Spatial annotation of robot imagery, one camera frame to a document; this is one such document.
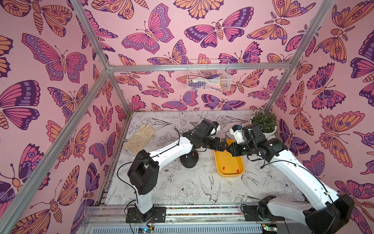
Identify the aluminium cage frame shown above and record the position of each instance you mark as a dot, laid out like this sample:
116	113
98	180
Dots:
29	120

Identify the black round screw base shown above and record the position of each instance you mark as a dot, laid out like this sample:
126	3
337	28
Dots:
189	160

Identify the yellow plastic tray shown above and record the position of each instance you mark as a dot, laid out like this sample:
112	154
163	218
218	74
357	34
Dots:
227	165

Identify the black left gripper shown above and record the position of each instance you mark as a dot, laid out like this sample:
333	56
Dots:
216	141

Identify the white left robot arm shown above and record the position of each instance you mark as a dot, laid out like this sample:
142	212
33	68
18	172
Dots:
144	170

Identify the cream fabric glove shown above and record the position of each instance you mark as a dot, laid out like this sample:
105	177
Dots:
140	139

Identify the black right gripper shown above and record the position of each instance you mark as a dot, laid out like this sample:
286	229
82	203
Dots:
236	147

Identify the white wire basket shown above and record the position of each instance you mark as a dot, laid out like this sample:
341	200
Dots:
208	77

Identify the potted green plant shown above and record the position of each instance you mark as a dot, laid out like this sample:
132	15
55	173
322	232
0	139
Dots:
266	121

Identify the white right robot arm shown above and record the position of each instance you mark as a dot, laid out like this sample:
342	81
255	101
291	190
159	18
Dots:
324	212

